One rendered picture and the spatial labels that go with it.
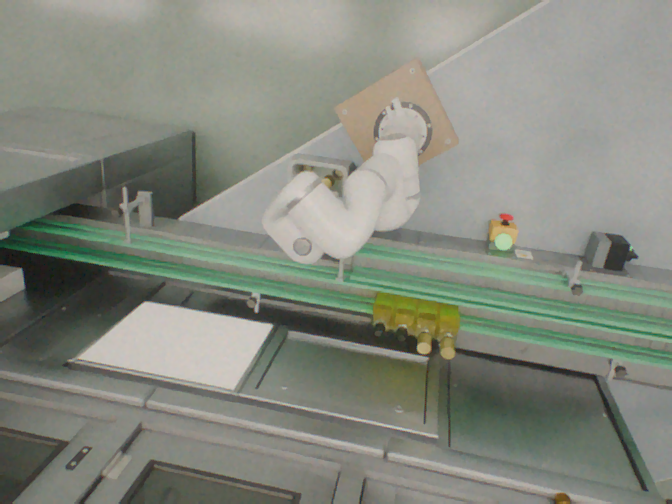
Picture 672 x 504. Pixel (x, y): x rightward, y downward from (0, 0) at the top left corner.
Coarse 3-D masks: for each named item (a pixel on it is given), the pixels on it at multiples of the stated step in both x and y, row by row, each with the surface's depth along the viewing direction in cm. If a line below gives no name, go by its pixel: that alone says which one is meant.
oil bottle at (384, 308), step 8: (384, 296) 144; (392, 296) 144; (376, 304) 139; (384, 304) 139; (392, 304) 140; (376, 312) 135; (384, 312) 135; (392, 312) 136; (376, 320) 135; (384, 320) 134; (392, 320) 136
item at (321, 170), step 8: (296, 160) 149; (304, 160) 149; (288, 168) 150; (296, 168) 154; (320, 168) 156; (328, 168) 156; (336, 168) 148; (344, 168) 148; (288, 176) 151; (320, 176) 157; (344, 176) 148; (336, 184) 157; (336, 192) 158
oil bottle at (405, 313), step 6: (402, 300) 143; (408, 300) 143; (414, 300) 144; (396, 306) 140; (402, 306) 140; (408, 306) 140; (414, 306) 141; (396, 312) 137; (402, 312) 137; (408, 312) 137; (414, 312) 138; (396, 318) 135; (402, 318) 134; (408, 318) 135; (414, 318) 135; (396, 324) 134; (402, 324) 134; (408, 324) 134; (414, 324) 135; (396, 330) 135
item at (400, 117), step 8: (392, 112) 137; (400, 112) 134; (408, 112) 137; (416, 112) 137; (384, 120) 139; (392, 120) 134; (400, 120) 131; (408, 120) 132; (416, 120) 137; (384, 128) 140; (408, 128) 125; (416, 128) 131; (424, 128) 138; (416, 136) 126; (424, 136) 139
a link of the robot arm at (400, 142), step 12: (396, 132) 119; (408, 132) 122; (384, 144) 112; (396, 144) 111; (408, 144) 112; (396, 156) 112; (408, 156) 112; (408, 168) 113; (408, 180) 114; (408, 192) 115
